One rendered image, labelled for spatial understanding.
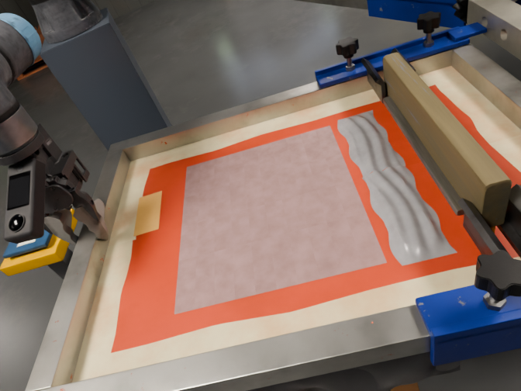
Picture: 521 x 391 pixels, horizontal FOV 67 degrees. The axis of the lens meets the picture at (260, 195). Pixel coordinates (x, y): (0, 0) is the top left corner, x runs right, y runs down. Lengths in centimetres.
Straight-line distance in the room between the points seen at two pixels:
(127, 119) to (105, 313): 63
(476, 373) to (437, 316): 108
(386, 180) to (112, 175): 53
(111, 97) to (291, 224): 68
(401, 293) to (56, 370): 44
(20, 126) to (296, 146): 45
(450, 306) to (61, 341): 49
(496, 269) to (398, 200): 23
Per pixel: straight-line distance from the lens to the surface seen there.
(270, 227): 62
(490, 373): 154
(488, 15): 92
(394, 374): 71
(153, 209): 76
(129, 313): 63
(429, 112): 60
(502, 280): 41
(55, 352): 62
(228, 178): 74
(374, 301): 52
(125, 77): 111
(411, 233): 57
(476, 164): 52
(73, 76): 111
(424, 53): 88
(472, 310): 46
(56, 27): 110
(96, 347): 63
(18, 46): 68
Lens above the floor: 141
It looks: 41 degrees down
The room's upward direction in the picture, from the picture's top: 23 degrees counter-clockwise
